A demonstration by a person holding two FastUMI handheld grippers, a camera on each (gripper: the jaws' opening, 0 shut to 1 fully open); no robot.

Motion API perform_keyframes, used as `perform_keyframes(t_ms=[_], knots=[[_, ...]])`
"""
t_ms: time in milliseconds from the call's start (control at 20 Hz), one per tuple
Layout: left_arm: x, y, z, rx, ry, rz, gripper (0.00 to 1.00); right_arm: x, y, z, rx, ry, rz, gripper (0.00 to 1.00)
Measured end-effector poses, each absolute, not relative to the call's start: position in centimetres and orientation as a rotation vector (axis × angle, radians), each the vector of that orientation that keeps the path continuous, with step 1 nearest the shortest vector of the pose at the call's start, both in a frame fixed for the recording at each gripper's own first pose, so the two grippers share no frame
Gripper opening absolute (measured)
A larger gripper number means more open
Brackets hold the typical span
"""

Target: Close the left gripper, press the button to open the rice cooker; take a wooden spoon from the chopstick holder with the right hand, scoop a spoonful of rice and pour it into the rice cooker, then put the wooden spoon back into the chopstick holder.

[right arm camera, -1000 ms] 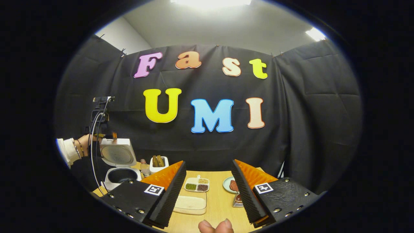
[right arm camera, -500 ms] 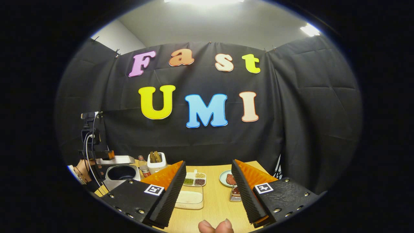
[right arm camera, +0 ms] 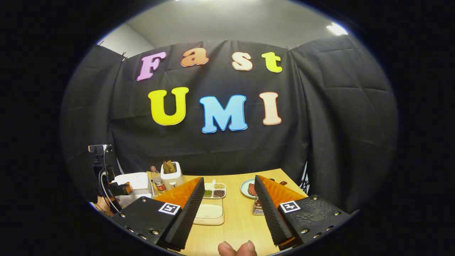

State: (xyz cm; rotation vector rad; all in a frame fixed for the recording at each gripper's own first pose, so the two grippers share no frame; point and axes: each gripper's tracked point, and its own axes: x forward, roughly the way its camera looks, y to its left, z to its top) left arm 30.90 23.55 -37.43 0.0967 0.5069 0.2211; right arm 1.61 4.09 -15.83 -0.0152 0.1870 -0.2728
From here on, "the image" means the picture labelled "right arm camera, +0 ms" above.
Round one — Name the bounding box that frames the clear plastic bottle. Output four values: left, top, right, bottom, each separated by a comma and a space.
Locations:
150, 165, 167, 194

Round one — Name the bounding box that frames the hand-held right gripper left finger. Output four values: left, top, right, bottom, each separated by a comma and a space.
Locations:
112, 177, 206, 251

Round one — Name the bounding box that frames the white rice cooker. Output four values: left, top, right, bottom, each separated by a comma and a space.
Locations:
113, 172, 153, 210

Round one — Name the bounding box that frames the white divided grain dish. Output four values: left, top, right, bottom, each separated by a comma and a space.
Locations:
202, 181, 227, 199

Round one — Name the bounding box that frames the white toaster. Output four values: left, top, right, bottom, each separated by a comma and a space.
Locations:
160, 161, 185, 191

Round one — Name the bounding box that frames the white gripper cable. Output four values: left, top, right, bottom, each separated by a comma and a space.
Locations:
99, 171, 120, 214

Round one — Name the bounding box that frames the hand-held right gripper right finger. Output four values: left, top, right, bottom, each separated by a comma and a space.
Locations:
253, 175, 351, 250

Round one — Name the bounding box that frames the clear box of rice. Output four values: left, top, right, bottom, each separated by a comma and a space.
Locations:
193, 194, 225, 226

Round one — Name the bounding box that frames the pale green plate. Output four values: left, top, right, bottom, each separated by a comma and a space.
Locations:
240, 177, 257, 199

